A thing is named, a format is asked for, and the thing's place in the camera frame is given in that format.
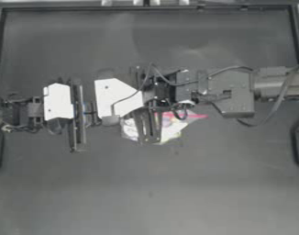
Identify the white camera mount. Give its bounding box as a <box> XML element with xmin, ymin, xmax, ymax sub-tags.
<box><xmin>41</xmin><ymin>83</ymin><xmax>75</xmax><ymax>121</ymax></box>
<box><xmin>93</xmin><ymin>77</ymin><xmax>145</xmax><ymax>119</ymax></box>

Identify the black camera cable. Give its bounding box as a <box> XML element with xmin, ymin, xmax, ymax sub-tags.
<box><xmin>109</xmin><ymin>62</ymin><xmax>156</xmax><ymax>117</ymax></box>

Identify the arm wire bundle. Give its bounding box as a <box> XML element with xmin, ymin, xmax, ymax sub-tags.
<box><xmin>0</xmin><ymin>122</ymin><xmax>43</xmax><ymax>135</ymax></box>

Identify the clear bag with pink zip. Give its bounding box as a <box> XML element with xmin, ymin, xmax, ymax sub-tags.
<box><xmin>120</xmin><ymin>109</ymin><xmax>210</xmax><ymax>145</ymax></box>

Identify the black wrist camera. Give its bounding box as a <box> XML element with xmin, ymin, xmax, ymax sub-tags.
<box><xmin>47</xmin><ymin>118</ymin><xmax>69</xmax><ymax>136</ymax></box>
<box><xmin>100</xmin><ymin>114</ymin><xmax>121</xmax><ymax>127</ymax></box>

